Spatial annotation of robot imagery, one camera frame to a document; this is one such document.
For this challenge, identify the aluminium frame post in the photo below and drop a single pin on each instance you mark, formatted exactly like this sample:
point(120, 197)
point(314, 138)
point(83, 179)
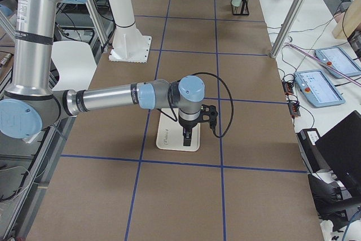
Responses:
point(285, 28)

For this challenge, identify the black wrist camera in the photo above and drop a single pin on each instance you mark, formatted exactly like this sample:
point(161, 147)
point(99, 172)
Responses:
point(209, 114)

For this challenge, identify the far blue teach pendant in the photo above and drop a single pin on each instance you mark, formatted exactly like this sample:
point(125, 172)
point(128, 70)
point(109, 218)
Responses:
point(336, 58)

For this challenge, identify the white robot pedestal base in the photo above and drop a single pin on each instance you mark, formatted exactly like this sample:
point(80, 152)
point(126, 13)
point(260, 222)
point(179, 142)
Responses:
point(128, 44)

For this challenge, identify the light green cup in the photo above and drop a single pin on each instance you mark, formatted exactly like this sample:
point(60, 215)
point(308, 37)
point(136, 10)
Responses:
point(236, 3)

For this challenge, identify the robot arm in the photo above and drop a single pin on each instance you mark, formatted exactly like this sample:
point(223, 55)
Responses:
point(50, 81)

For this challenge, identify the white chair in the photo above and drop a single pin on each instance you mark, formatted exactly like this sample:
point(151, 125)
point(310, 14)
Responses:
point(76, 65)

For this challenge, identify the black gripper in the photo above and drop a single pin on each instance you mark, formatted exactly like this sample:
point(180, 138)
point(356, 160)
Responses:
point(187, 125)

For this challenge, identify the reacher grabber stick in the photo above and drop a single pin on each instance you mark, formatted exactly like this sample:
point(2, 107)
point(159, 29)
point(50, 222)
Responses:
point(324, 65)

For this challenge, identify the near blue teach pendant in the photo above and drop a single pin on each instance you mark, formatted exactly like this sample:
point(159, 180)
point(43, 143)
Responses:
point(318, 89)

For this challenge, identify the cream rabbit print tray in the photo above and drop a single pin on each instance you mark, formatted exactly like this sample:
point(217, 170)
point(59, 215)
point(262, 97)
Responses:
point(170, 136)

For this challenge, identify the blue teach pendant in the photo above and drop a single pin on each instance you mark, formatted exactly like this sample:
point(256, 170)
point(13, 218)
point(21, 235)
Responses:
point(318, 89)
point(336, 58)

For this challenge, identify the black wire cup rack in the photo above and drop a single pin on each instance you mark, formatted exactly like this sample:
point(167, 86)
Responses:
point(243, 10)

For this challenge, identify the black laptop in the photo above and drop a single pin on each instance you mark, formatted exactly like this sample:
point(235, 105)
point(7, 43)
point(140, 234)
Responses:
point(340, 147)

